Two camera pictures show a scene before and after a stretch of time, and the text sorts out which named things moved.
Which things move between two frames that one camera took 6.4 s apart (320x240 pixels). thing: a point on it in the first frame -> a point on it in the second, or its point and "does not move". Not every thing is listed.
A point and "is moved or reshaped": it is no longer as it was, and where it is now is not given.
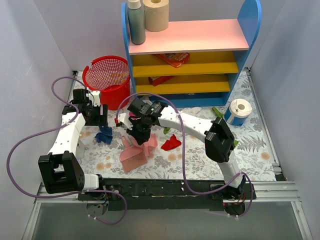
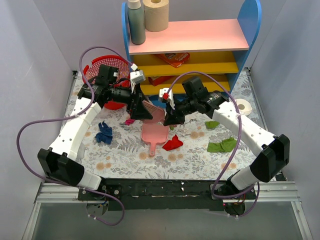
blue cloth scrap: x=106 y=135 does not move
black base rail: x=160 y=194 does not move
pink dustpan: x=147 y=145 -> x=154 y=134
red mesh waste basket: x=110 y=75 does not move
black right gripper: x=139 y=133 -> x=173 y=113
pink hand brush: x=131 y=157 is moved or reshaped
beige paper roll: x=156 y=15 does not move
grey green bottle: x=136 y=16 does not move
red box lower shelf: x=156 y=80 does not move
